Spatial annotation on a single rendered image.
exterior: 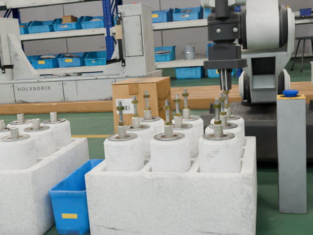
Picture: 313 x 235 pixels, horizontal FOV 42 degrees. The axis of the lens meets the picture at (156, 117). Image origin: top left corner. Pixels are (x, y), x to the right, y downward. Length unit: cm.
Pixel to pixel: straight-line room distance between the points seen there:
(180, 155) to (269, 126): 57
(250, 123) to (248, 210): 58
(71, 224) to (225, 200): 42
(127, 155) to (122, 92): 109
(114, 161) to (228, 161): 27
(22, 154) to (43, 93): 237
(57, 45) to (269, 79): 914
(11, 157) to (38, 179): 9
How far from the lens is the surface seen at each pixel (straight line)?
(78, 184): 127
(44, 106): 340
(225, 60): 115
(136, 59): 320
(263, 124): 146
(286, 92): 112
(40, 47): 1077
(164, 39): 960
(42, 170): 113
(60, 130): 133
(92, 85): 328
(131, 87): 203
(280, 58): 149
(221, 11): 111
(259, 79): 164
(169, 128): 97
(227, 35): 113
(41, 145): 122
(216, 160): 93
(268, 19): 140
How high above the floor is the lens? 47
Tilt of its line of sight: 10 degrees down
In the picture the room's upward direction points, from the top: 4 degrees counter-clockwise
